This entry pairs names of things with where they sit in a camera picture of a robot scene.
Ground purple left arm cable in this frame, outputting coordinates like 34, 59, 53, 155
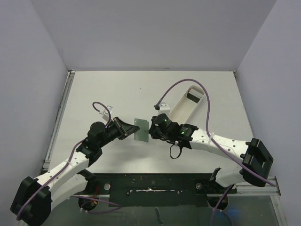
16, 101, 123, 221

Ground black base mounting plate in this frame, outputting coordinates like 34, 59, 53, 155
79, 170, 226, 207

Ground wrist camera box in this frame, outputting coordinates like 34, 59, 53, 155
154, 102, 170, 116
99, 105, 112, 121

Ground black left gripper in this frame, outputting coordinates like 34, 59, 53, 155
98, 116, 139, 148

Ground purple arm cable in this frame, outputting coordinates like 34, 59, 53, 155
16, 101, 123, 221
156, 79, 278, 226

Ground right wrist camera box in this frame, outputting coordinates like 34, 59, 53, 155
154, 102, 170, 116

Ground aluminium frame rail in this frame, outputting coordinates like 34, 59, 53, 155
18, 69, 282, 226

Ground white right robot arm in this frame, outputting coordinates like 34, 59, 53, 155
149, 113, 275, 193

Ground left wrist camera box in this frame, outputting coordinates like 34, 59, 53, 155
99, 105, 112, 121

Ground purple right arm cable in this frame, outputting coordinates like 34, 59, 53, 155
156, 79, 278, 226

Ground white oblong tray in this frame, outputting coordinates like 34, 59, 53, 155
169, 85, 206, 124

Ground green card holder wallet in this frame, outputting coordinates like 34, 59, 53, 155
134, 118, 149, 143

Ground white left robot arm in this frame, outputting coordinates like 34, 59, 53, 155
10, 117, 140, 226

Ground black credit card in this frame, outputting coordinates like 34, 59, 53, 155
186, 92, 203, 104

